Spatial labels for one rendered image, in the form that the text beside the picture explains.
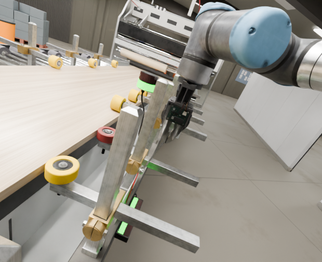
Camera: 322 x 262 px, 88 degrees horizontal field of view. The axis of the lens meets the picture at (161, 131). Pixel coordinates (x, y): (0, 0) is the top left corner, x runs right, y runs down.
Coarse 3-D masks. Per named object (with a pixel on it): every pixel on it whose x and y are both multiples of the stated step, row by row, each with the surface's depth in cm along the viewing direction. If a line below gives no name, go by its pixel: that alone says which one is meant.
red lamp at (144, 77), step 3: (141, 72) 51; (141, 75) 51; (144, 75) 50; (147, 75) 50; (150, 75) 50; (141, 78) 51; (144, 78) 50; (147, 78) 50; (150, 78) 50; (153, 78) 51; (156, 78) 51; (144, 81) 51; (147, 81) 51; (150, 81) 51; (153, 81) 51; (156, 81) 52
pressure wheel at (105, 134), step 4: (100, 128) 67; (104, 128) 69; (108, 128) 70; (112, 128) 70; (100, 132) 65; (104, 132) 66; (108, 132) 67; (112, 132) 68; (96, 136) 67; (100, 136) 64; (104, 136) 64; (108, 136) 64; (112, 136) 65; (100, 140) 65; (104, 140) 65; (108, 140) 65; (112, 140) 66
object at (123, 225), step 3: (135, 198) 69; (132, 201) 67; (135, 201) 67; (132, 204) 66; (135, 204) 66; (123, 222) 58; (123, 225) 57; (126, 225) 58; (120, 228) 56; (123, 228) 56; (120, 231) 55; (123, 231) 55
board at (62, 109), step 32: (0, 96) 64; (32, 96) 73; (64, 96) 84; (96, 96) 99; (0, 128) 49; (32, 128) 54; (64, 128) 60; (96, 128) 67; (0, 160) 40; (32, 160) 43; (0, 192) 34
